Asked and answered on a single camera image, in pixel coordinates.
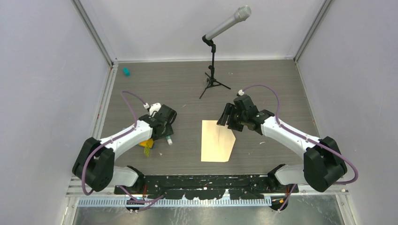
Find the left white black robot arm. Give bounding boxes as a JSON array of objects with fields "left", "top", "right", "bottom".
[{"left": 72, "top": 103, "right": 177, "bottom": 194}]

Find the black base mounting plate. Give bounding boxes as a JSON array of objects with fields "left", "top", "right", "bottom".
[{"left": 115, "top": 174, "right": 298, "bottom": 200}]

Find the silver microphone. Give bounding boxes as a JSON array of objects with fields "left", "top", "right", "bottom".
[{"left": 202, "top": 5, "right": 252, "bottom": 42}]

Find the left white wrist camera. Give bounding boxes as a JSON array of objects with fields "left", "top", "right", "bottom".
[{"left": 149, "top": 103, "right": 161, "bottom": 116}]

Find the white slotted cable duct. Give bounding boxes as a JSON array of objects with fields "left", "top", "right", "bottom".
[{"left": 77, "top": 196, "right": 272, "bottom": 207}]

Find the teal small block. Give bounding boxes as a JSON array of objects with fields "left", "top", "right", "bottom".
[{"left": 122, "top": 67, "right": 130, "bottom": 76}]

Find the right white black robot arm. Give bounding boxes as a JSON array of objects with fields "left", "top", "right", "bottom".
[{"left": 217, "top": 95, "right": 347, "bottom": 192}]

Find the colourful toy brick structure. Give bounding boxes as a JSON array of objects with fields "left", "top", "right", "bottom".
[{"left": 138, "top": 139, "right": 154, "bottom": 149}]

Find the green white glue stick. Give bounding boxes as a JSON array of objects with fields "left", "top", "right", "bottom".
[{"left": 166, "top": 136, "right": 173, "bottom": 145}]

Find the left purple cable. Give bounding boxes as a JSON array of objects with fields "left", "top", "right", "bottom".
[{"left": 81, "top": 90, "right": 165, "bottom": 213}]

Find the black tripod microphone stand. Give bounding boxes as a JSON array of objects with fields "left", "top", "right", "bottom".
[{"left": 199, "top": 35, "right": 231, "bottom": 99}]

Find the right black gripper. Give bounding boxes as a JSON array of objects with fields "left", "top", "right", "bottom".
[{"left": 217, "top": 103, "right": 247, "bottom": 132}]

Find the yellow-green lattice piece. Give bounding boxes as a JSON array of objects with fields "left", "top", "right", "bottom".
[{"left": 144, "top": 146, "right": 151, "bottom": 158}]

